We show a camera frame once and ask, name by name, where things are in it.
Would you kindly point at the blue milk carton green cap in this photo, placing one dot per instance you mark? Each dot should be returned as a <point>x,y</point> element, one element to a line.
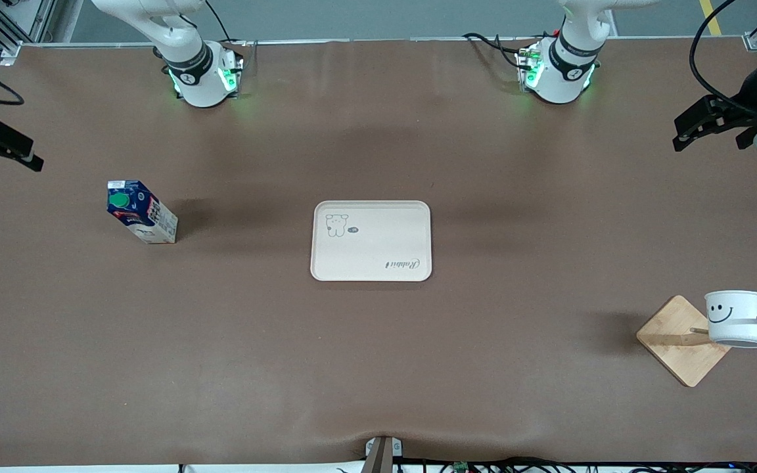
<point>145,217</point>

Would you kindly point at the small green circuit board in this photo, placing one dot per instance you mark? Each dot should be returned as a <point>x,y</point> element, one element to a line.
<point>461,467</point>

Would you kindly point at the cream plastic tray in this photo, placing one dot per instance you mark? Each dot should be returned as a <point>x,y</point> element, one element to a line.
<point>378,243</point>

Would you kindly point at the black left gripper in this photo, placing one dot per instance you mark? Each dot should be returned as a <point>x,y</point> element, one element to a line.
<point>748,101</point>

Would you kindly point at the wooden mug tree rack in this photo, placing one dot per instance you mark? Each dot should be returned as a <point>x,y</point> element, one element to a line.
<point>674,341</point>

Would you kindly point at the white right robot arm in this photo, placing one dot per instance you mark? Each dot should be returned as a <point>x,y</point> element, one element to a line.
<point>194,72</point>

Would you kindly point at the metal table edge bracket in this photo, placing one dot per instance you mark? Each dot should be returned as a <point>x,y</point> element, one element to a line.
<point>382,454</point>

